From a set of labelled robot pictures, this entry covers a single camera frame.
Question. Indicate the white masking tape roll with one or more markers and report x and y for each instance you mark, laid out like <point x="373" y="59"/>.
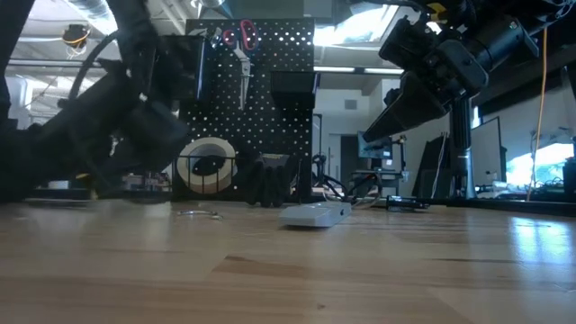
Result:
<point x="207" y="144"/>

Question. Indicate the silver combination wrench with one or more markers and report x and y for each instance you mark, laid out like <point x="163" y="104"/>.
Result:
<point x="216" y="37"/>

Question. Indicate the red and blue scissors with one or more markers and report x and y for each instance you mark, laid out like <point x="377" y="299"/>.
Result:
<point x="244" y="67"/>

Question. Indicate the grey torpedo level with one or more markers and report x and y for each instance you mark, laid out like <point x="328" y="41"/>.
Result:
<point x="310" y="216"/>

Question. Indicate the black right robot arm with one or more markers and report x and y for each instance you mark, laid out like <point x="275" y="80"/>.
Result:
<point x="508" y="31"/>

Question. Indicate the computer monitor on arm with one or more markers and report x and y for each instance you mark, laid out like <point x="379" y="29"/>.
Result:
<point x="378" y="150"/>

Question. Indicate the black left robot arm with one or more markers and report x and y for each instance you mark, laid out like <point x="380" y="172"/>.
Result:
<point x="135" y="45"/>

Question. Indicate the ceiling strip light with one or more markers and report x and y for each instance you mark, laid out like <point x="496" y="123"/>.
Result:
<point x="337" y="69"/>

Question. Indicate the dark office desk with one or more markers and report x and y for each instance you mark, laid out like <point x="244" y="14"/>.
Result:
<point x="378" y="173"/>

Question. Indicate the tall black pegboard bin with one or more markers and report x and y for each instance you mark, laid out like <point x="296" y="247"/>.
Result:
<point x="180" y="67"/>

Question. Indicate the white panel on stand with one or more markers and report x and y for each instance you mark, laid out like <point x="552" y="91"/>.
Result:
<point x="486" y="153"/>

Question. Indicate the short black pegboard bin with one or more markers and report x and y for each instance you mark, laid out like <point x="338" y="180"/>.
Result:
<point x="294" y="90"/>

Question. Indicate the clear safety glasses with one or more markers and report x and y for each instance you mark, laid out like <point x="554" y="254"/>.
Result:
<point x="335" y="195"/>

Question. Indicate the black metal pegboard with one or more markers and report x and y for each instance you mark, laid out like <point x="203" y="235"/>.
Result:
<point x="265" y="58"/>

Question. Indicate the black work gloves pair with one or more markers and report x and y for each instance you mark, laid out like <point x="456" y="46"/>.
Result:
<point x="270" y="184"/>

